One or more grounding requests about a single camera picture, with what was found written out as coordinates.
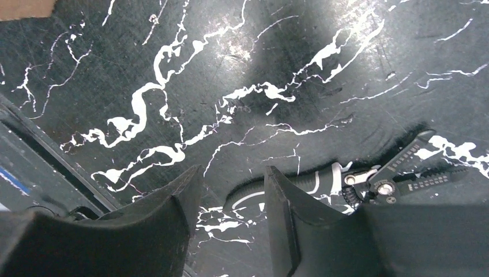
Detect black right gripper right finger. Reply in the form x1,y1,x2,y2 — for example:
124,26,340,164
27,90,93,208
265,166,488,276

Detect black handled pliers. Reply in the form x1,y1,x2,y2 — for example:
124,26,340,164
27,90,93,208
224,129,467,216

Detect brown cardboard box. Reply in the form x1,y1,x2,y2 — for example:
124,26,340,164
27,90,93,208
1,0,56,21

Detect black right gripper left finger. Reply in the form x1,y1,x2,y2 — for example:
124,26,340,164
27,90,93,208
1,165,203,276

